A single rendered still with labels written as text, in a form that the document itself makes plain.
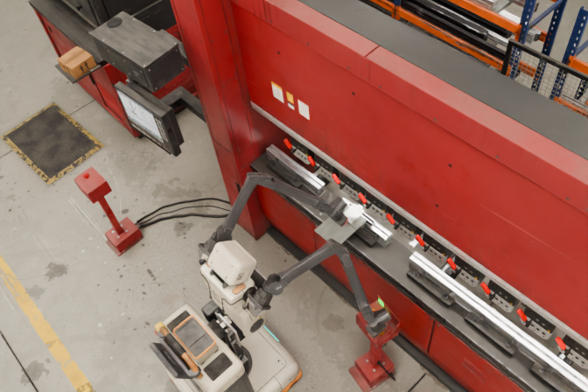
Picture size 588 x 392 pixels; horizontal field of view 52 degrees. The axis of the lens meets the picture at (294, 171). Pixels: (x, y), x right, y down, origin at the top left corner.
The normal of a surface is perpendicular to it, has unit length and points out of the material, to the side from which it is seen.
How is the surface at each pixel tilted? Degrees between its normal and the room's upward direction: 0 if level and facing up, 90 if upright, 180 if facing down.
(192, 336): 0
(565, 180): 90
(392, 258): 0
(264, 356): 0
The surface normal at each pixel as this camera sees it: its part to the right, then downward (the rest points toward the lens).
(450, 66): -0.09, -0.62
